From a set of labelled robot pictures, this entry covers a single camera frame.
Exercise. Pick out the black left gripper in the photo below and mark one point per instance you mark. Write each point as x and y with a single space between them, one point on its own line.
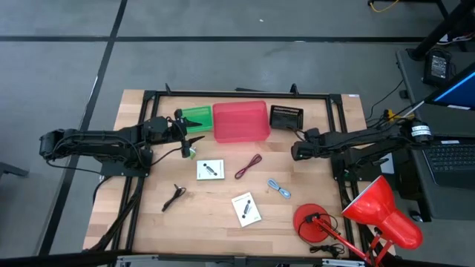
163 130

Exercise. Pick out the computer monitor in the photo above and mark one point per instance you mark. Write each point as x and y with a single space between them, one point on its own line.
460 89

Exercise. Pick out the dark grey desk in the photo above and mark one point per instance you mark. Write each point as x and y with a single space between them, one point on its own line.
412 74

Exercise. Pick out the person's shoe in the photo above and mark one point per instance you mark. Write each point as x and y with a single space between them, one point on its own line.
447 38

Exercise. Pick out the dark grey furniture leg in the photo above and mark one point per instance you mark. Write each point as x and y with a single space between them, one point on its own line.
13 170

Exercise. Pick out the silver aluminium post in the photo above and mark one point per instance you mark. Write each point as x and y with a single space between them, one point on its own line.
137 260
343 263

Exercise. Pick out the black power adapter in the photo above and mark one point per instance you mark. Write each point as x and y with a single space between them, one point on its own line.
438 66

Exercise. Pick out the white paper sheet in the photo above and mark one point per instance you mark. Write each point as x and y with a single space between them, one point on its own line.
387 168

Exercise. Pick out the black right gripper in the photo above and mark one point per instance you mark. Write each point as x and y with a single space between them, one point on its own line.
302 150

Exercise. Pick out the black diagonal stand leg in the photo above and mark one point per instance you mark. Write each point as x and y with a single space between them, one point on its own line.
441 29

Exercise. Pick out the white card reader booklet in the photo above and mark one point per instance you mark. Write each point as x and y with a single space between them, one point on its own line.
219 174
252 219

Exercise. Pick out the green plastic basket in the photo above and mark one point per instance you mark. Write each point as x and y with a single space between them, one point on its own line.
202 115

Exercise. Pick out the red translucent plastic bin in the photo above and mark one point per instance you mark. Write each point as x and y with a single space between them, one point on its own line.
241 122

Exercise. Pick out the black plastic basket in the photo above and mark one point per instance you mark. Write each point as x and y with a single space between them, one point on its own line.
285 118

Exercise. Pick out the red desk lamp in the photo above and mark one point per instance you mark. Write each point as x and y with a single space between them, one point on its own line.
382 215

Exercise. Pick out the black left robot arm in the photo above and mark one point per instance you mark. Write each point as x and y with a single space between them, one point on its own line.
92 142

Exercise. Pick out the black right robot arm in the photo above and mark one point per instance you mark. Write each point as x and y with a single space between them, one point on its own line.
371 139

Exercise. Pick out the black aluminium table frame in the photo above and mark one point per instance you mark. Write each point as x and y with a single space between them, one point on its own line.
241 93

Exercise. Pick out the green white wall charger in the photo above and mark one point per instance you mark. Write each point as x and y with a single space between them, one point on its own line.
192 153

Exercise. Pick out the black laptop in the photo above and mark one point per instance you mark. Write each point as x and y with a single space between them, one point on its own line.
452 159

